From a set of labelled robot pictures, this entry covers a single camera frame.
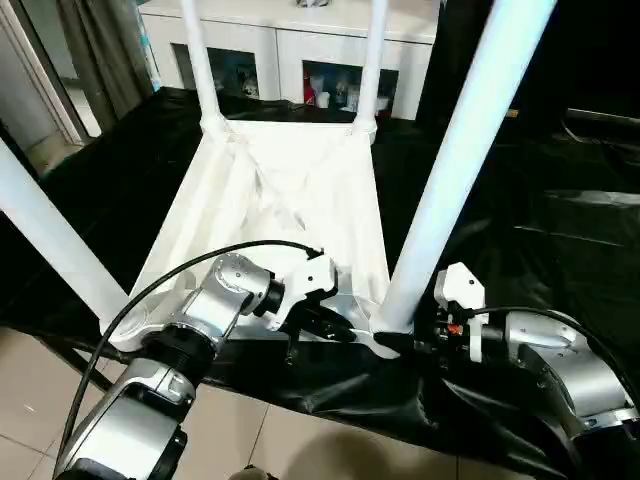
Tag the white plastic table top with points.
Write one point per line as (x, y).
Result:
(280, 165)

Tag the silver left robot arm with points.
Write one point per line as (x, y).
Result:
(220, 300)

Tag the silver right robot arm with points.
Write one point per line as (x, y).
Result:
(575, 365)

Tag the black work mat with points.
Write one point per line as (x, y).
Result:
(540, 225)

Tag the white glass-door cabinet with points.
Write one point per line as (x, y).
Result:
(275, 25)

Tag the dark patterned ornament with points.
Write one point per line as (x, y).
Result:
(312, 4)

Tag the black cabinet with gold label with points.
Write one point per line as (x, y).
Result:
(590, 50)

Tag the grey curtain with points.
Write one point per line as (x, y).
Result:
(100, 55)

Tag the white sliding door frame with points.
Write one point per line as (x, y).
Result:
(45, 75)

